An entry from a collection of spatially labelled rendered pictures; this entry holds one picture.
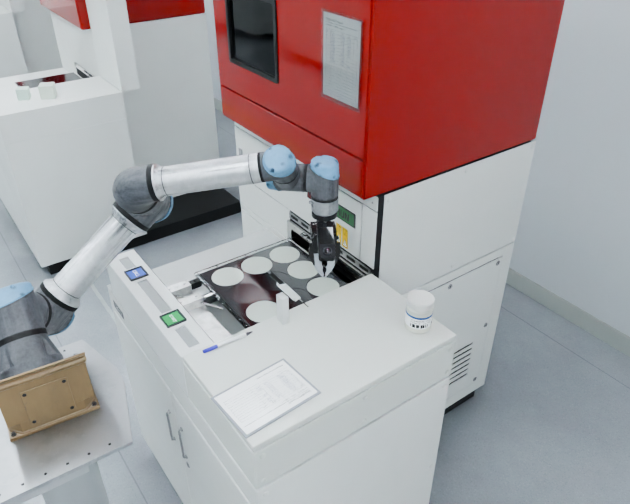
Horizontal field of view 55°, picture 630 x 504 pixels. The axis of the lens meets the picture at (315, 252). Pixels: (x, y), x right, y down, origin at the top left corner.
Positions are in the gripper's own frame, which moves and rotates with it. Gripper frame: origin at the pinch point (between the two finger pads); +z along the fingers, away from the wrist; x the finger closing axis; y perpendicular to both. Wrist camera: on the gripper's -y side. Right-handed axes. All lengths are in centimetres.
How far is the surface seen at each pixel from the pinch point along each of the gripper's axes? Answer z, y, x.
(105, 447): 18, -43, 57
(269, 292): 9.3, 5.1, 16.2
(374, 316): 2.8, -16.8, -12.1
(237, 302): 9.4, 1.1, 25.8
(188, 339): 3.9, -21.0, 37.7
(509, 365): 98, 59, -95
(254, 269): 9.2, 17.8, 20.7
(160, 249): 98, 175, 82
